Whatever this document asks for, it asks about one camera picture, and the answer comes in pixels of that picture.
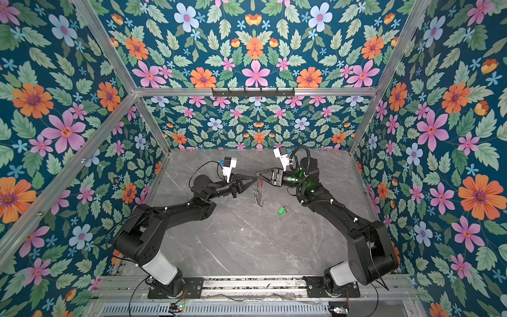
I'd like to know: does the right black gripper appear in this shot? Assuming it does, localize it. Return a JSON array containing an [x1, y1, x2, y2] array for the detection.
[[257, 168, 308, 192]]

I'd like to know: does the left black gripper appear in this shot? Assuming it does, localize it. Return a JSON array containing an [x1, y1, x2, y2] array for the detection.
[[205, 173, 255, 202]]

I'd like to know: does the key with green cover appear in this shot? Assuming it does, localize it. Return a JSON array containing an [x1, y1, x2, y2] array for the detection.
[[277, 206, 287, 216]]

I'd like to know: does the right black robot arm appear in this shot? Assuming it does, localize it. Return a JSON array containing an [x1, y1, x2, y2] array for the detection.
[[256, 157, 399, 296]]

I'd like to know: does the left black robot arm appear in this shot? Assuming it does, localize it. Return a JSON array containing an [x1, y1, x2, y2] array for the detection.
[[113, 174, 257, 298]]

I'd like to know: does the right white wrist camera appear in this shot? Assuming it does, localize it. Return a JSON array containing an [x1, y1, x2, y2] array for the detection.
[[273, 146, 292, 172]]

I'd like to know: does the black hook rail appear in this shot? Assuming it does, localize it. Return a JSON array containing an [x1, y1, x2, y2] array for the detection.
[[211, 88, 296, 98]]

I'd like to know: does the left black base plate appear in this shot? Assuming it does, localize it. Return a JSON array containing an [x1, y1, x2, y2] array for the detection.
[[147, 277, 204, 300]]

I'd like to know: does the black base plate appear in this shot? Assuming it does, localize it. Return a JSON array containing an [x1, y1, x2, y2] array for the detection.
[[147, 277, 204, 300], [302, 276, 360, 299]]

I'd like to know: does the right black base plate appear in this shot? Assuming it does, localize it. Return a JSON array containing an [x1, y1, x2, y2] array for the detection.
[[302, 276, 360, 299]]

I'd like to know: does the white slotted cable duct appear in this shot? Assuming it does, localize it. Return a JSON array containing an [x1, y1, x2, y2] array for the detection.
[[100, 302, 331, 316]]

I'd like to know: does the aluminium front rail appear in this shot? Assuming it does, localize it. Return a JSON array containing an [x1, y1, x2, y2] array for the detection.
[[91, 274, 420, 302]]

